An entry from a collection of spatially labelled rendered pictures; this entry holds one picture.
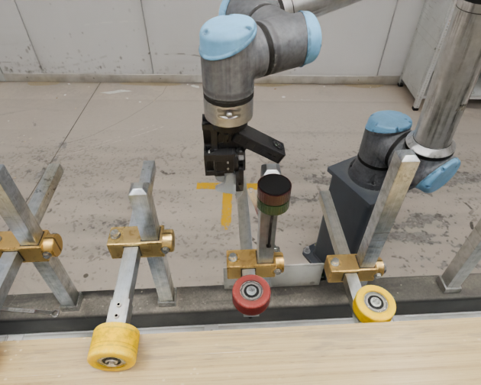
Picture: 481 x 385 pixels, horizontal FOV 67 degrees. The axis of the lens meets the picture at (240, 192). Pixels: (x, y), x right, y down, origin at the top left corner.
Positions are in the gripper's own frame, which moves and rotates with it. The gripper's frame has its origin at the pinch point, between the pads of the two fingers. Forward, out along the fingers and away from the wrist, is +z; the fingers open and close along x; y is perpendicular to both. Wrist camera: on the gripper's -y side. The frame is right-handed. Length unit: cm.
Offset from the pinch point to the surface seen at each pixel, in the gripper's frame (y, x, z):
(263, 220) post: -4.4, 9.6, -1.3
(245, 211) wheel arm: -1.9, -8.1, 14.6
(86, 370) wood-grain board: 29.0, 32.8, 10.6
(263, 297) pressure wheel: -3.7, 20.6, 9.9
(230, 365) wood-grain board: 3.3, 33.4, 10.6
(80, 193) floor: 94, -109, 101
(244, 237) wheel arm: -1.2, 0.9, 14.6
